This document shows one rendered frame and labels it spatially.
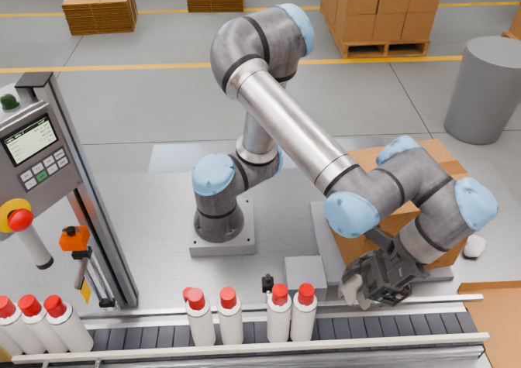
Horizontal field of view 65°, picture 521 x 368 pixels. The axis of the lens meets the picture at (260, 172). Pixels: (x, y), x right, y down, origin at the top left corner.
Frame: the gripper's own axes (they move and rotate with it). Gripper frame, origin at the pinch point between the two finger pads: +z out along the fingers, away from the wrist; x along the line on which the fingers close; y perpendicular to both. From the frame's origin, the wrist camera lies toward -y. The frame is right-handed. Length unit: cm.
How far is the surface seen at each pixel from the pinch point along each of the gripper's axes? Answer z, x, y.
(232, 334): 20.9, -15.2, 3.1
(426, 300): -2.1, 23.3, -2.5
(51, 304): 28, -52, 1
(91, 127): 160, -64, -209
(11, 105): -9, -68, -9
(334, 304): 8.6, 4.8, -2.6
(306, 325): 10.5, -2.6, 3.1
